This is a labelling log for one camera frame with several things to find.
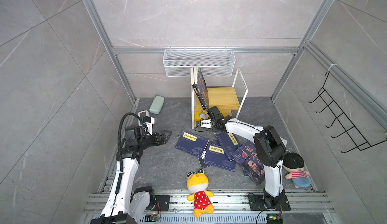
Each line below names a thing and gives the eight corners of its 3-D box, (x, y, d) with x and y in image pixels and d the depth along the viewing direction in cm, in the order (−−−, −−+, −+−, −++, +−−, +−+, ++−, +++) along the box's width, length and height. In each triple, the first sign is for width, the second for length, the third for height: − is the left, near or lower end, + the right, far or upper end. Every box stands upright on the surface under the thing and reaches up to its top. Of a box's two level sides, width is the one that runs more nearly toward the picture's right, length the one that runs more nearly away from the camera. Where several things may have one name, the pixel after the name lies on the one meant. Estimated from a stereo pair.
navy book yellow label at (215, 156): (203, 162, 88) (203, 161, 86) (207, 144, 96) (208, 142, 94) (235, 172, 84) (235, 170, 83) (237, 151, 92) (238, 150, 91)
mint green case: (148, 113, 111) (147, 111, 109) (156, 97, 122) (155, 94, 121) (159, 114, 111) (158, 112, 109) (166, 98, 122) (165, 96, 120)
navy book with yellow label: (174, 147, 94) (173, 145, 92) (182, 132, 101) (182, 130, 99) (201, 158, 90) (201, 156, 88) (208, 141, 97) (208, 139, 95)
